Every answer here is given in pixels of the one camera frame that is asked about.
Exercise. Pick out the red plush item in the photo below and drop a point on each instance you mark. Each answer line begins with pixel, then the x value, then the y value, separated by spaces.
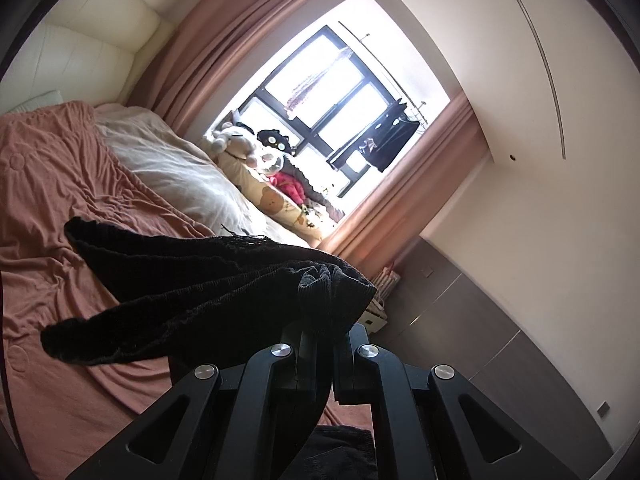
pixel 290 185

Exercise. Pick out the black framed window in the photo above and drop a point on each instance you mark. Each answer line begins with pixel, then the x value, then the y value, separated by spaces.
pixel 320 60

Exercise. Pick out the brown blanket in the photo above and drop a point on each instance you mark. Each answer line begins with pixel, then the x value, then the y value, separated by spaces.
pixel 50 185

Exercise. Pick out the black hanging garment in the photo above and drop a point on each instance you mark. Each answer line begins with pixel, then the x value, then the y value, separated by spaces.
pixel 390 140

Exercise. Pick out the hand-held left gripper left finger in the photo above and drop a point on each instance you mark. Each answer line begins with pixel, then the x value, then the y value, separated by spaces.
pixel 292 360

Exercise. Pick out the grey wall socket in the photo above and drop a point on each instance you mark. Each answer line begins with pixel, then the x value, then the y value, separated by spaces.
pixel 604 407

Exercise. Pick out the grey cabinet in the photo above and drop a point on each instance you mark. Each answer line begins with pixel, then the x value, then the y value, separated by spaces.
pixel 475 320

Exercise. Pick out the black pants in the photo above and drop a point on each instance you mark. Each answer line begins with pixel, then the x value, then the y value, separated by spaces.
pixel 200 280

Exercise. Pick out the black and white plush toy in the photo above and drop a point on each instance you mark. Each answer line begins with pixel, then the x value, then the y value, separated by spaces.
pixel 272 157

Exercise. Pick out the striped paper bag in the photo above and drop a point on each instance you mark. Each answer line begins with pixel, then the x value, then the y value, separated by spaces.
pixel 386 280

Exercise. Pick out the cream padded headboard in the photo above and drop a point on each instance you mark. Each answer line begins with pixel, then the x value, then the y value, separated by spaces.
pixel 75 55

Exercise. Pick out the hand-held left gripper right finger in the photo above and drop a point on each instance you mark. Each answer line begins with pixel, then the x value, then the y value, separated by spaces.
pixel 345 370

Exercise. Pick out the bear print pillow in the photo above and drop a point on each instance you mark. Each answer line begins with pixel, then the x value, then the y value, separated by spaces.
pixel 272 200

